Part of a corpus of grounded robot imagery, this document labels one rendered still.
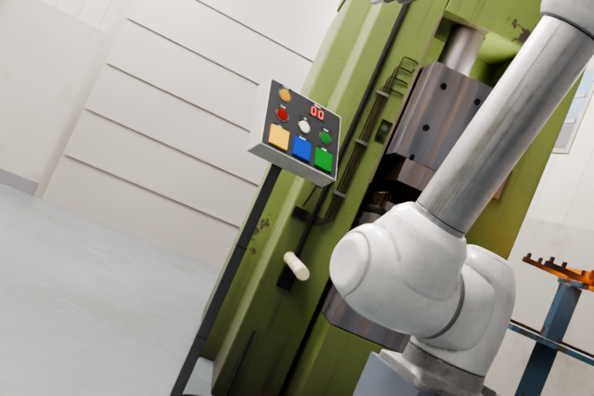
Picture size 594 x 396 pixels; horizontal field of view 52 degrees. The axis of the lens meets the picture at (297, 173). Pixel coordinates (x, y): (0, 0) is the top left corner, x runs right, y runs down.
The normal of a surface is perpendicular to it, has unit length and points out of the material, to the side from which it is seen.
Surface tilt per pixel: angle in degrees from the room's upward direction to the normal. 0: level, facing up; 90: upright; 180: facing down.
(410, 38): 90
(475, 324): 94
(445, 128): 90
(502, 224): 90
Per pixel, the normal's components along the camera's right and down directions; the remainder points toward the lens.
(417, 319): 0.24, 0.57
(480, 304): 0.47, -0.04
